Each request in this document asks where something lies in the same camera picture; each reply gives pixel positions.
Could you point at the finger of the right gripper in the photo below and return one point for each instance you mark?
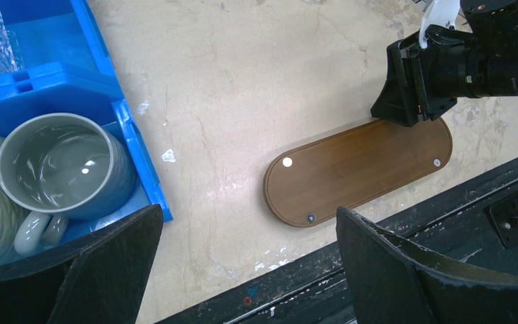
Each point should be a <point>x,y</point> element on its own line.
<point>397,101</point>

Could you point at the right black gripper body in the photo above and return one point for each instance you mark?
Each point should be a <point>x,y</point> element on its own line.
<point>432,79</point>

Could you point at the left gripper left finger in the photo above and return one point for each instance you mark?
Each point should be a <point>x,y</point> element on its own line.
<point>97,278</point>

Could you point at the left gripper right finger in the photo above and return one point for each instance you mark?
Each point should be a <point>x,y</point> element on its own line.
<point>394,280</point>

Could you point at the brown oval wooden tray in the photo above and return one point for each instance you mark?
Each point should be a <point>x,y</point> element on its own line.
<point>304,187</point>

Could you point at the grey ceramic mug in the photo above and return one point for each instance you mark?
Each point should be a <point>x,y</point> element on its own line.
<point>62,166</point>

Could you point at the blue plastic bin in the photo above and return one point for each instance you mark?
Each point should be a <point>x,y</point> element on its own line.
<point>64,67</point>

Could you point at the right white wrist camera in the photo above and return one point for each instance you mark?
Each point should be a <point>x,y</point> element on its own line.
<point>439,12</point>

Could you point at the black aluminium base frame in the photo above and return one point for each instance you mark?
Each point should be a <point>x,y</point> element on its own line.
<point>452,258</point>

